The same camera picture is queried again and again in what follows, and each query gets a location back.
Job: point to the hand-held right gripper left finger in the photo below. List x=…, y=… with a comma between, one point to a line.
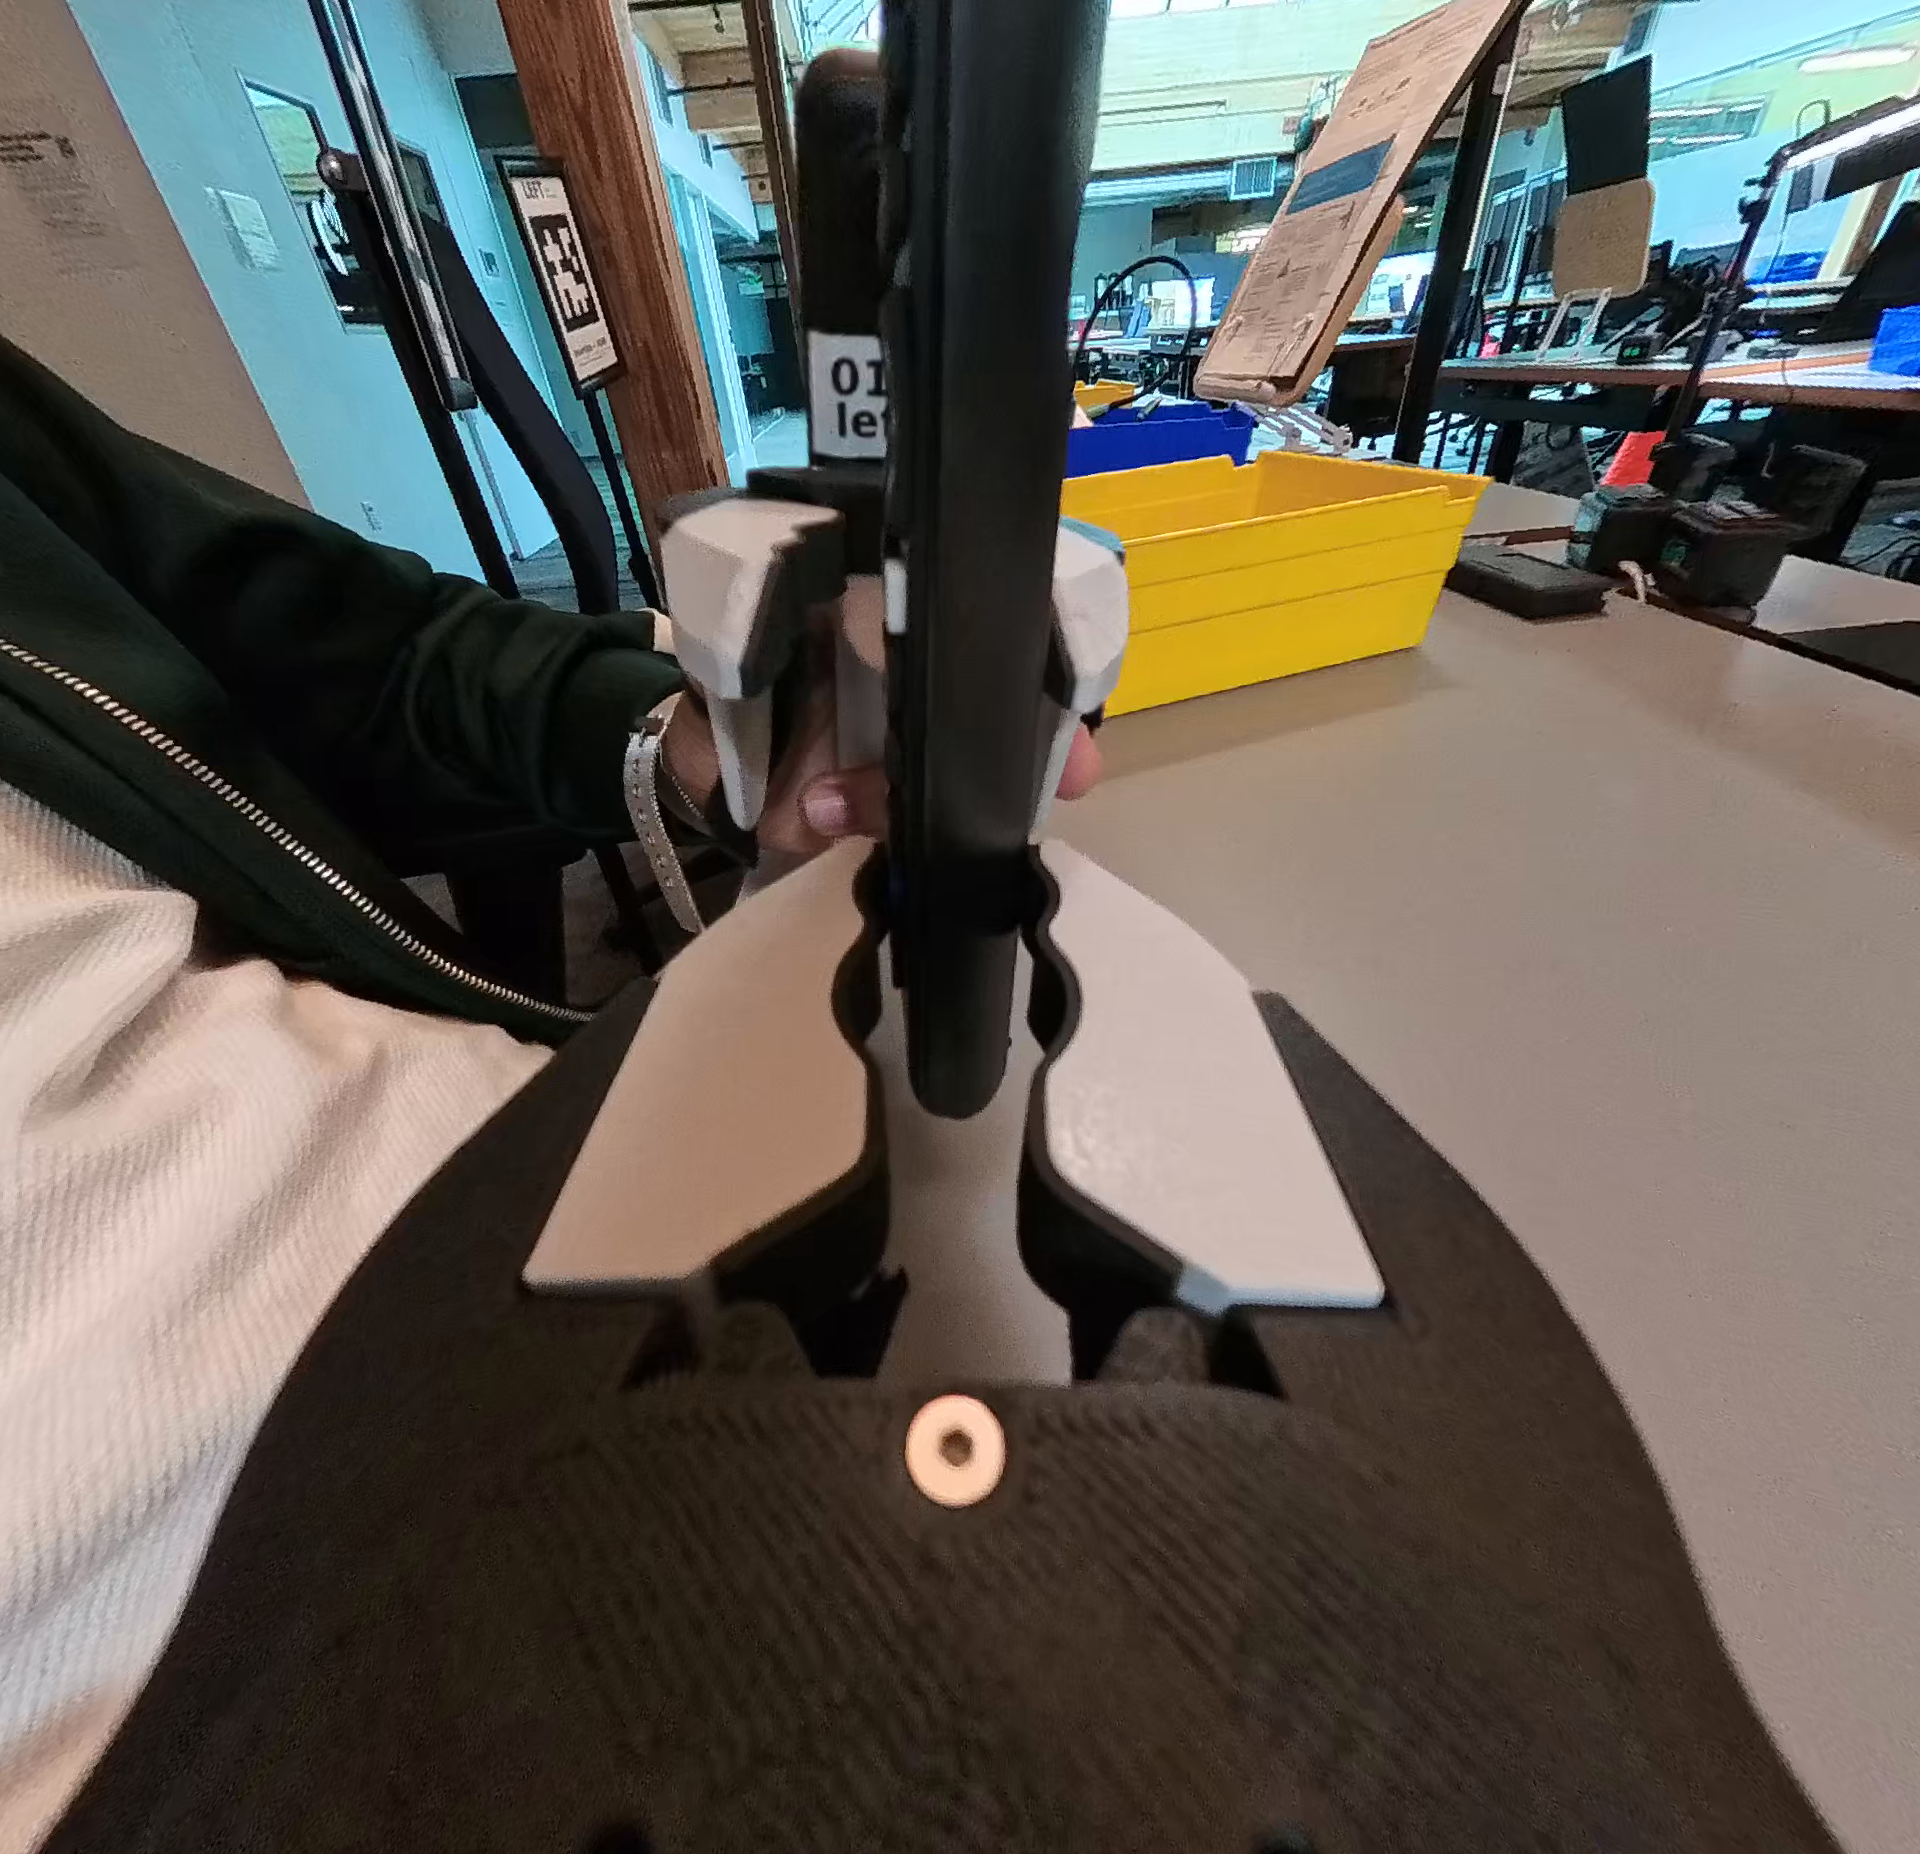
x=705, y=1105

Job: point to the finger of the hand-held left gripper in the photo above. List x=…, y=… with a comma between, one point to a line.
x=1090, y=609
x=737, y=595

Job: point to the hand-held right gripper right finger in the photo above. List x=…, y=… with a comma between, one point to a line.
x=1202, y=1120

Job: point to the black remote control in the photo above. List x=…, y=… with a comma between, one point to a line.
x=990, y=535

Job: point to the yellow plastic bin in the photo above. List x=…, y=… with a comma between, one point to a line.
x=1277, y=595

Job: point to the person's left forearm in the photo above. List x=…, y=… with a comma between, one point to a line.
x=377, y=638

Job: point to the grey desk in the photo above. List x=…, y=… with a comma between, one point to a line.
x=1574, y=984

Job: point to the black desk mat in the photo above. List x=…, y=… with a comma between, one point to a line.
x=1847, y=657

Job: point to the person's left hand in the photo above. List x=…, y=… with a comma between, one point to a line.
x=818, y=813

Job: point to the blue plastic bin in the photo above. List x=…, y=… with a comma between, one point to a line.
x=1155, y=441

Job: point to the small yellow bin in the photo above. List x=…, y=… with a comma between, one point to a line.
x=1103, y=395

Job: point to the white wristband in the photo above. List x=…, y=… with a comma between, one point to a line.
x=660, y=819

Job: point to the wooden pillar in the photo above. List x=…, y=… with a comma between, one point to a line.
x=602, y=234

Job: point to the black round hoop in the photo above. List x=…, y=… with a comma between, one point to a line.
x=1093, y=310

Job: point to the framed marker sign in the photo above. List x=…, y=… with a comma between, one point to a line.
x=569, y=278

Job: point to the black flat device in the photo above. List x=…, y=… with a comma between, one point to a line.
x=1531, y=587

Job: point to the cardboard panel on stand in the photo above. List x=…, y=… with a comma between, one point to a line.
x=1352, y=188

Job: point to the black battery charger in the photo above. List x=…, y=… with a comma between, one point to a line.
x=1628, y=526
x=1733, y=556

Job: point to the black vertical pole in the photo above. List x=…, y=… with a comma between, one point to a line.
x=1465, y=203

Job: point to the person's torso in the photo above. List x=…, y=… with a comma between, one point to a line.
x=152, y=1135

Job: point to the small cardboard covered tablet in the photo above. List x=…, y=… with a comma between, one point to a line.
x=1604, y=240

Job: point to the black background monitor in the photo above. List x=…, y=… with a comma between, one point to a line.
x=1605, y=129

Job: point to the long wooden workbench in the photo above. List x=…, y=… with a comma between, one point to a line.
x=1799, y=384

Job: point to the blue storage crate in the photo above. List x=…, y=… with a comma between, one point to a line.
x=1898, y=342

